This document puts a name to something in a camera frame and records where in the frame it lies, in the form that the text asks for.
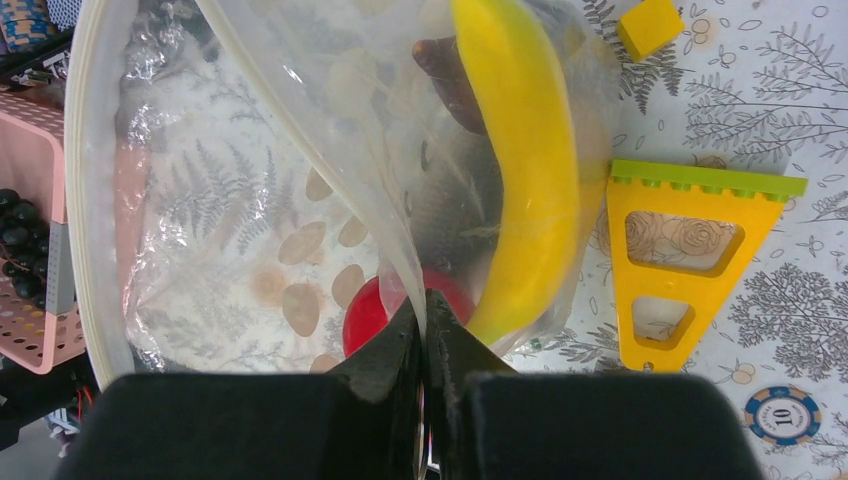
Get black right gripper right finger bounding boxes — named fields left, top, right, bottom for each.
left=424, top=290, right=762, bottom=479

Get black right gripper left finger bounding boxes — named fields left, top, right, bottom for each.
left=57, top=311, right=422, bottom=479

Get grey toy fish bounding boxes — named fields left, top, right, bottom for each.
left=409, top=125, right=503, bottom=277

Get yellow toy banana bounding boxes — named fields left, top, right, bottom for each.
left=451, top=1, right=578, bottom=345

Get clear zip top bag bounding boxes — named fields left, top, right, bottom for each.
left=64, top=0, right=624, bottom=391

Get dark red toy fig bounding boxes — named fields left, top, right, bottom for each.
left=412, top=36, right=486, bottom=135

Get black toy grapes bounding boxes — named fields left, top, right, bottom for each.
left=1, top=188, right=50, bottom=311

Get pink plastic basket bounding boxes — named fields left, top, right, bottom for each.
left=1, top=93, right=85, bottom=374

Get yellow triangle toy block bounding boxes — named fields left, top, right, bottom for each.
left=606, top=159, right=808, bottom=372

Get yellow toy brick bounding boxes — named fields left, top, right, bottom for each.
left=617, top=0, right=684, bottom=63

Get black poker chip case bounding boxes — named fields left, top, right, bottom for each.
left=1, top=0, right=82, bottom=92

